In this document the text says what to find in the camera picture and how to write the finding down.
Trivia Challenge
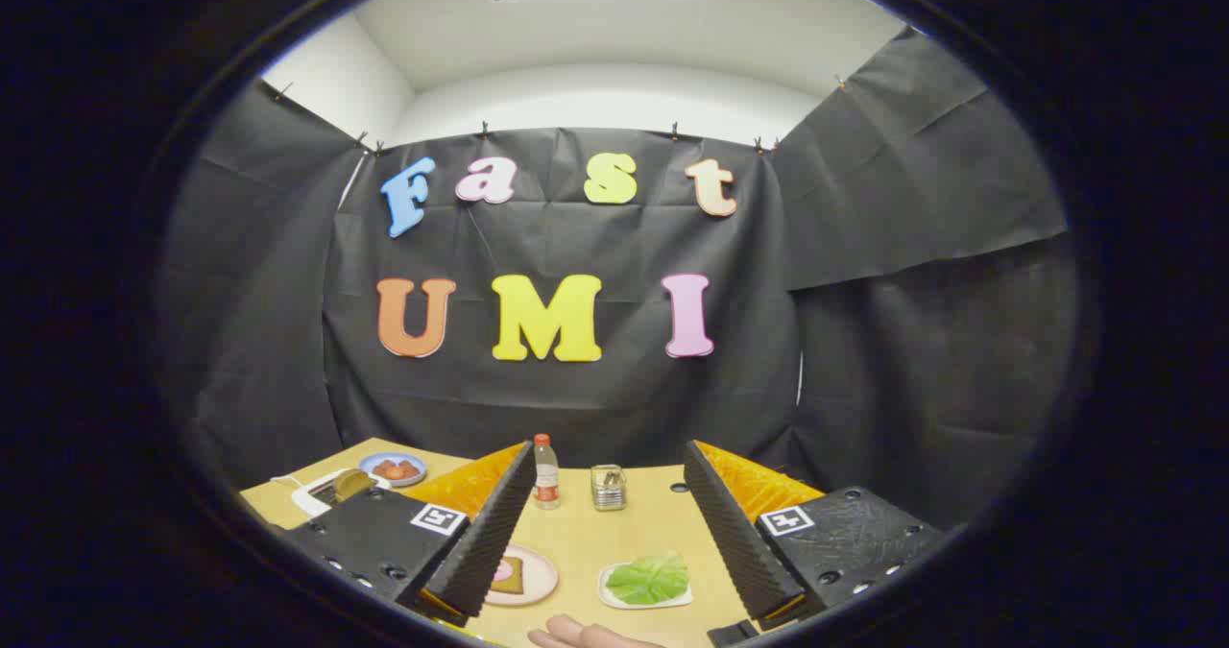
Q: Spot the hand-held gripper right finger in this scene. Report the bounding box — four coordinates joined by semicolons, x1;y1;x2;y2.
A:
682;440;950;635

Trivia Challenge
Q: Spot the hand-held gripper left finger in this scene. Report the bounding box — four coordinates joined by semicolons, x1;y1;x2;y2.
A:
274;440;539;630

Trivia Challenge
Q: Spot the green lettuce leaf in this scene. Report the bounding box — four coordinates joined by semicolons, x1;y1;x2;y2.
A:
605;552;690;606

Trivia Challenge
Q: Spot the pink plate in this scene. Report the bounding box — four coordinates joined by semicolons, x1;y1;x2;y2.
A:
483;542;560;609

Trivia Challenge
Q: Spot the small white plate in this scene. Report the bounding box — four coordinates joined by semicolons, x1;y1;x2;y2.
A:
597;560;694;611

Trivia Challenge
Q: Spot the clear red-capped plastic bottle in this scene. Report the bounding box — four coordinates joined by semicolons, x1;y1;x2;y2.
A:
533;434;561;512

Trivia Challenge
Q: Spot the blue plate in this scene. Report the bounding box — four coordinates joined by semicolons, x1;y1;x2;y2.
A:
358;451;427;488

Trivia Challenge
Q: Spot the black backdrop cloth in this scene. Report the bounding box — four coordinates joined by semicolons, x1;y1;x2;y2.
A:
158;29;1081;534

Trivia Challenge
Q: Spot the white toaster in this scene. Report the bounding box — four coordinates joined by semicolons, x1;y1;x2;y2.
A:
291;468;393;519

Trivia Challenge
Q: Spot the metal wire utensil holder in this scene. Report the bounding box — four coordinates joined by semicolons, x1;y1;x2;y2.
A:
590;464;628;513

